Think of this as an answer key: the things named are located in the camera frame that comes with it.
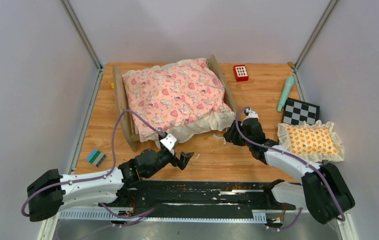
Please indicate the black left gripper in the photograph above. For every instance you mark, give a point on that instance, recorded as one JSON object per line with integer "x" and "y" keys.
{"x": 181, "y": 163}

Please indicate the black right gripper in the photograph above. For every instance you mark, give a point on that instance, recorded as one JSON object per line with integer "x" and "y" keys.
{"x": 230, "y": 136}

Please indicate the wooden striped pet bed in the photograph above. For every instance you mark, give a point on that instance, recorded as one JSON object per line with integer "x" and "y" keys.
{"x": 123, "y": 106}

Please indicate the orange duck print pillow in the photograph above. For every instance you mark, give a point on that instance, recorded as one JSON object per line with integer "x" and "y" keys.
{"x": 316, "y": 143}

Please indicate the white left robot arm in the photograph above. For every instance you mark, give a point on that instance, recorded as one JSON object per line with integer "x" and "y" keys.
{"x": 53, "y": 192}

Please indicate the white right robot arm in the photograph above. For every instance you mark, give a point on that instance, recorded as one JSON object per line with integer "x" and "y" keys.
{"x": 320, "y": 188}

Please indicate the black and silver chessboard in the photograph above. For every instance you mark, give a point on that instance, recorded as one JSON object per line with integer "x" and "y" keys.
{"x": 297, "y": 112}

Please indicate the blue green grey block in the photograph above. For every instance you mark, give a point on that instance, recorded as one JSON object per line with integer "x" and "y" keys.
{"x": 96, "y": 157}

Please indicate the red white grid block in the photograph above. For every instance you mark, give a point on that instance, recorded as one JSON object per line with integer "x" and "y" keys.
{"x": 240, "y": 73}

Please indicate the mint green massager wand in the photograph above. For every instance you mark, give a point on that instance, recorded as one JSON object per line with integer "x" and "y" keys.
{"x": 289, "y": 82}

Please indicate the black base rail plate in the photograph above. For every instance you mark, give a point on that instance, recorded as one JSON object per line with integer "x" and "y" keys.
{"x": 199, "y": 199}

